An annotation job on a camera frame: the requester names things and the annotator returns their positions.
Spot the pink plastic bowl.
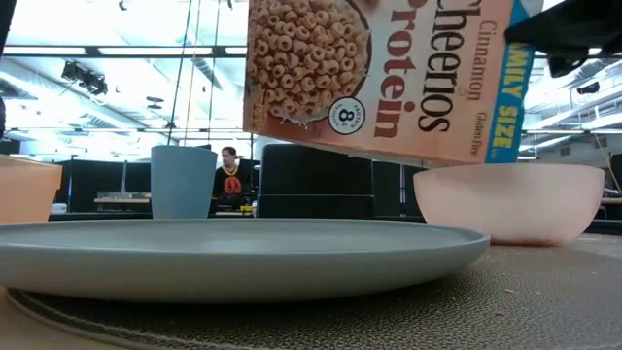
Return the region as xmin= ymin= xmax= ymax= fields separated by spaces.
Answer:
xmin=412 ymin=162 xmax=606 ymax=246

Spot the black ceiling fixture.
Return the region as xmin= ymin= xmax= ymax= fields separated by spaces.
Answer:
xmin=60 ymin=60 xmax=109 ymax=97

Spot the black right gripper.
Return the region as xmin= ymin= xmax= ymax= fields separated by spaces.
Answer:
xmin=503 ymin=0 xmax=622 ymax=79

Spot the grey round plate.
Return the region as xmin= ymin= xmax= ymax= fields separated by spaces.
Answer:
xmin=0 ymin=218 xmax=491 ymax=305

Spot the person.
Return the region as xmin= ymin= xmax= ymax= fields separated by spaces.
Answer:
xmin=212 ymin=146 xmax=253 ymax=205

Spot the blue plastic cup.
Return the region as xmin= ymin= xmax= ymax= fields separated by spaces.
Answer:
xmin=150 ymin=144 xmax=219 ymax=220

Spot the orange Cheerios cereal box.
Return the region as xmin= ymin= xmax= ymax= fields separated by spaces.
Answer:
xmin=242 ymin=0 xmax=545 ymax=169

